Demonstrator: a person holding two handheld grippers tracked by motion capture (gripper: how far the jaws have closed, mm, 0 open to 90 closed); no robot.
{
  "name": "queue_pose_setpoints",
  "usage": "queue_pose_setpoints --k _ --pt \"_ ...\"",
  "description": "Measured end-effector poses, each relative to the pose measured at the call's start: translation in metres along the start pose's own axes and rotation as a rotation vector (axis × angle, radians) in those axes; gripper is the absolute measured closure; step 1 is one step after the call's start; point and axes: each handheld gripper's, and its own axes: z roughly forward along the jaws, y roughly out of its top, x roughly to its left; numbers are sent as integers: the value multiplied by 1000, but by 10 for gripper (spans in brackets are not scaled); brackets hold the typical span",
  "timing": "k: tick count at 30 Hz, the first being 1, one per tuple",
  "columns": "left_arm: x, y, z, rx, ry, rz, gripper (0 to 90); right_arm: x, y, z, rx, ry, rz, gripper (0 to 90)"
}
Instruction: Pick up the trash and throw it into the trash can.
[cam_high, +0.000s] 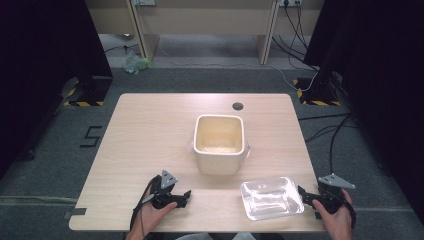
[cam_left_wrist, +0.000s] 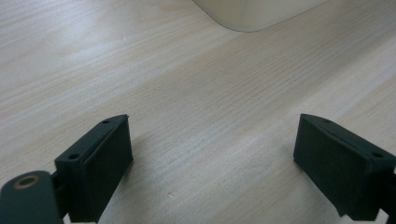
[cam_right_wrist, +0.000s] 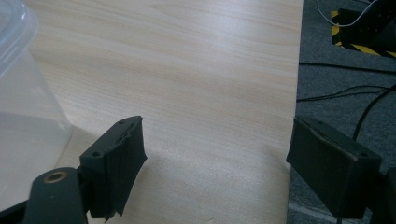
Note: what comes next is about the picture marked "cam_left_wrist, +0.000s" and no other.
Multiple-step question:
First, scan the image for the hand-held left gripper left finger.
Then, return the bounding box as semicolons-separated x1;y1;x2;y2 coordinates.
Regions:
54;114;134;224

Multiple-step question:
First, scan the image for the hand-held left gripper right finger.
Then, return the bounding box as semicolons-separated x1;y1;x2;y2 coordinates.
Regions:
292;113;396;222

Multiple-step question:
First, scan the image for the cream plastic tray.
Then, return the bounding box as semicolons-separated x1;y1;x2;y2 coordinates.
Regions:
191;0;329;33

